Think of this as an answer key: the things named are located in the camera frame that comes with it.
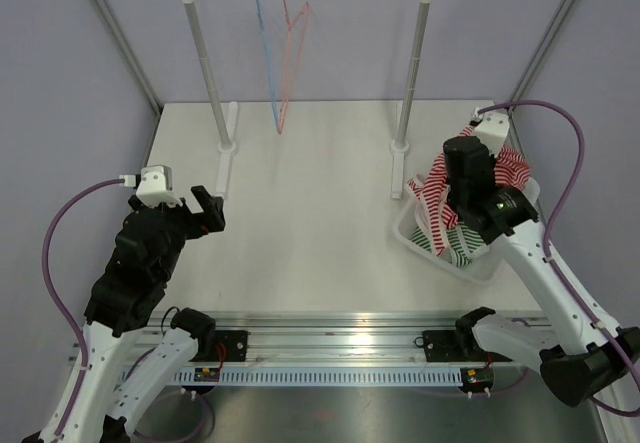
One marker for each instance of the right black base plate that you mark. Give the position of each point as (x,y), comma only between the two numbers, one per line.
(442,345)

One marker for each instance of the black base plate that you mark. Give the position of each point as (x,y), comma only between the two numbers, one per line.
(223,345)
(442,345)

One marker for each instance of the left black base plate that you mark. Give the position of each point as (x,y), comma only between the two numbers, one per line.
(223,345)

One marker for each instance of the white slotted cable duct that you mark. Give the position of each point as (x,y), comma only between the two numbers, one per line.
(321,377)

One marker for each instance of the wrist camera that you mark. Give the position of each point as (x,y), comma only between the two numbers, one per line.
(153,186)
(491,128)

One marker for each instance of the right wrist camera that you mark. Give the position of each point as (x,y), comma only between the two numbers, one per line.
(491,128)

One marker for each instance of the clear plastic basket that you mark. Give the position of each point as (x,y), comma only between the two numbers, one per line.
(481,271)

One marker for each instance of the aluminium mounting rail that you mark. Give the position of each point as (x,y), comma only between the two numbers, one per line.
(341,339)

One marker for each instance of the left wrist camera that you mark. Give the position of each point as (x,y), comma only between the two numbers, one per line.
(153,186)

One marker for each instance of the white clothes rack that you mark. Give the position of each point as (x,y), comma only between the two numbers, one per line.
(226,121)

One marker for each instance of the red wire hanger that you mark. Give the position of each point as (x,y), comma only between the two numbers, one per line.
(296,29)

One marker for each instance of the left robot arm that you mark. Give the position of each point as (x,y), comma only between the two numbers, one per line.
(94,407)

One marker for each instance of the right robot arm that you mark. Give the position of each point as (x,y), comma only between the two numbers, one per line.
(586,349)

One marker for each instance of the blue wire hanger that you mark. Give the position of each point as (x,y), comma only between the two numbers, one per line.
(269,67)

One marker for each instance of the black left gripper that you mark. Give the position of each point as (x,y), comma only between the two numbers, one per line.
(208,220)

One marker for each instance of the green striped tank top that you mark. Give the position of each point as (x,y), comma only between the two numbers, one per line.
(464,245)

